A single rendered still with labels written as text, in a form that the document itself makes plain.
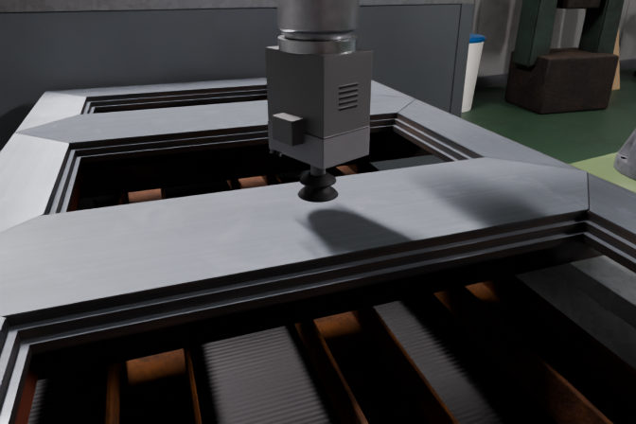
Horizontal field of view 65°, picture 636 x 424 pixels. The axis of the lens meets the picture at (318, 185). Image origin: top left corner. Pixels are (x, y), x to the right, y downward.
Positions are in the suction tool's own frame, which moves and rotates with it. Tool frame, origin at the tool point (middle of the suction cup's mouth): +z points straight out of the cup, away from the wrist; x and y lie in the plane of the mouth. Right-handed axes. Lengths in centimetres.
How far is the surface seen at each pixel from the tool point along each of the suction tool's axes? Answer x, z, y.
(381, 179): 12.3, 2.2, -1.6
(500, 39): 464, 38, -232
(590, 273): 38.6, 18.7, 16.6
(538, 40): 386, 27, -156
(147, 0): 20, -16, -80
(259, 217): -5.4, 2.2, -3.3
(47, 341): -27.4, 4.2, -0.3
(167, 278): -18.0, 2.2, 0.9
